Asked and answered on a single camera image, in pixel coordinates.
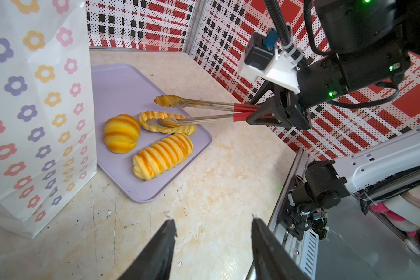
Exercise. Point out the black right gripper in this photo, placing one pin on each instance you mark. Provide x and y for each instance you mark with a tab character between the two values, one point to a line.
281	110

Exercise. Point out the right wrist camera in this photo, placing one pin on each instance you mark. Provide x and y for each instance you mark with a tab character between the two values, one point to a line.
264	59

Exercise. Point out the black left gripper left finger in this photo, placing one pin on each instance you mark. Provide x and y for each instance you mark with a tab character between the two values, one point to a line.
155	260

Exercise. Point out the red handled metal tongs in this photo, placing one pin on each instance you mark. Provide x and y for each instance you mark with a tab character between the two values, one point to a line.
210	111

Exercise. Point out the white printed paper bag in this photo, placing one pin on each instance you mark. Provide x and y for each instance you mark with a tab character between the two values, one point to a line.
47	125

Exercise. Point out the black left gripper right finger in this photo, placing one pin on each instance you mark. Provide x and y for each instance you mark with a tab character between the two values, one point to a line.
271	261

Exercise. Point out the long ridged bread loaf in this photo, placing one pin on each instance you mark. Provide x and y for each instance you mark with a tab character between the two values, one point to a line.
143	118

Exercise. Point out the lilac plastic tray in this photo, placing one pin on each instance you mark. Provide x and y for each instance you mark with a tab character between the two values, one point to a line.
122	89

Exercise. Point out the bottom ridged bread loaf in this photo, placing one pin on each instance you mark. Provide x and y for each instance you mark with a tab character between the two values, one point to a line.
162	156

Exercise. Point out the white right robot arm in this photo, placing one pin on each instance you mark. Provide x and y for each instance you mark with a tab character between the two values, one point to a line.
365	49

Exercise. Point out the round striped bun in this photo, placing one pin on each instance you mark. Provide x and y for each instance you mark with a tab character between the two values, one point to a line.
121	133

